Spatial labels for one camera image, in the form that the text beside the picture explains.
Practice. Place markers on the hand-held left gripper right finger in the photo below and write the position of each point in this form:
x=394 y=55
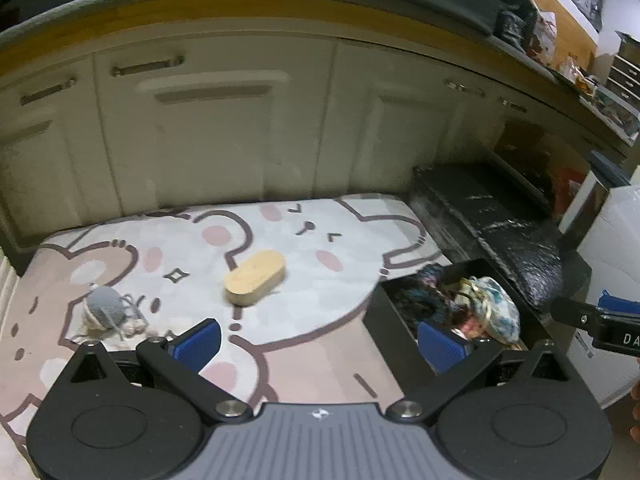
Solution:
x=440 y=347

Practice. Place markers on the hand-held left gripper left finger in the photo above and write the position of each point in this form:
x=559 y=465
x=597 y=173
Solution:
x=197 y=345

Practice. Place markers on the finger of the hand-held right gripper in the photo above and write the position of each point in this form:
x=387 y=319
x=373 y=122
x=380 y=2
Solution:
x=575 y=312
x=617 y=302

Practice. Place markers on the pink crochet toy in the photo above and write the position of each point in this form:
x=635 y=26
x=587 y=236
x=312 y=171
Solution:
x=462 y=324

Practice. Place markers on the dark multicolour knitted item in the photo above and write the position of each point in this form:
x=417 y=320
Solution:
x=425 y=295

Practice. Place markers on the black storage box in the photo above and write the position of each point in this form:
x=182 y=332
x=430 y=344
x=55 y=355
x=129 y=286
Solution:
x=385 y=320

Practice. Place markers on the person's right hand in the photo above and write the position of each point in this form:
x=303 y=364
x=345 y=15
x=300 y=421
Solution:
x=636 y=410

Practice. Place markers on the white foam board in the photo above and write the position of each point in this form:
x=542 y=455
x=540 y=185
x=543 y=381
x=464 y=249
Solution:
x=612 y=260

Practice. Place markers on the rabbit print mat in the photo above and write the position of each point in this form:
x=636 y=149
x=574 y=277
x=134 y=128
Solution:
x=175 y=260

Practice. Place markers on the oval wooden box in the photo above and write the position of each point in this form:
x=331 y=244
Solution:
x=256 y=277

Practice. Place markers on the grey crochet toy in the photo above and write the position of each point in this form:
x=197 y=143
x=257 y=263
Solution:
x=102 y=307

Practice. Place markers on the red printed box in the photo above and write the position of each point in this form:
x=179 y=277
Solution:
x=567 y=182

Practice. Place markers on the cream cabinet door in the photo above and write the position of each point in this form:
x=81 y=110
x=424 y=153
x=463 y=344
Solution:
x=45 y=170
x=400 y=135
x=210 y=135
x=515 y=115

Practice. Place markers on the pile of countertop clutter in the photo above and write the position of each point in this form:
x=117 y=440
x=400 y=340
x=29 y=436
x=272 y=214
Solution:
x=600 y=95

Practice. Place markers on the small drawer unit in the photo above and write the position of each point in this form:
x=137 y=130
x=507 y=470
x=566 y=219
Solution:
x=625 y=70

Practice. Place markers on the brown board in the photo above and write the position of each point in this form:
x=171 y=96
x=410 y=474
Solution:
x=565 y=25

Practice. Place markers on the black bag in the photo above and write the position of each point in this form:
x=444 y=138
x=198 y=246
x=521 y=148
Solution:
x=517 y=20

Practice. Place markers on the cream kitchen cabinets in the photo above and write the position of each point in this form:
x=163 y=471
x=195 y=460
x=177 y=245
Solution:
x=200 y=15

